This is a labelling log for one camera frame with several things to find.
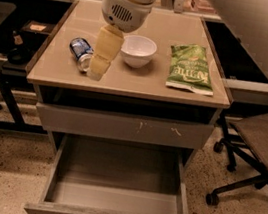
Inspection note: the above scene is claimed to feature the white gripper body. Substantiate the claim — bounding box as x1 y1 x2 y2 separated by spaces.
101 0 154 33

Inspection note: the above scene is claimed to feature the black office chair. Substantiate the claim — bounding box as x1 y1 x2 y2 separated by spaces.
205 113 268 206

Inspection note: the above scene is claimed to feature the closed top drawer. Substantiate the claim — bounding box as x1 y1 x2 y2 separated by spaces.
37 103 214 149

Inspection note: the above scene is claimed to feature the open middle drawer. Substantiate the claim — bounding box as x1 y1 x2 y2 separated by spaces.
25 135 189 214

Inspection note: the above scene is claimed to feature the black table frame left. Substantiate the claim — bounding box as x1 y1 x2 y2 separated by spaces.
0 53 60 168

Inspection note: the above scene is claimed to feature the grey drawer cabinet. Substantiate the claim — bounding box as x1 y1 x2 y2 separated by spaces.
13 0 245 181

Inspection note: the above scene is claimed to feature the black device under desk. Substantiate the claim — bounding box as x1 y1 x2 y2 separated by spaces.
7 30 31 65

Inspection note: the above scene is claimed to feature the green chip bag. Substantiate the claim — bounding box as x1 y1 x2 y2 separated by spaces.
166 44 213 96

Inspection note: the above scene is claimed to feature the white bowl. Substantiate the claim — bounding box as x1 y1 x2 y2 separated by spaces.
120 35 157 68

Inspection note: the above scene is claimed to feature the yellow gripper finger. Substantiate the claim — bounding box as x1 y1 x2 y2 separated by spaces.
87 25 124 80

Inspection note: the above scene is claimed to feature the blue pepsi can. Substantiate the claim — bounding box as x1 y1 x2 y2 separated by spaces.
69 37 94 73

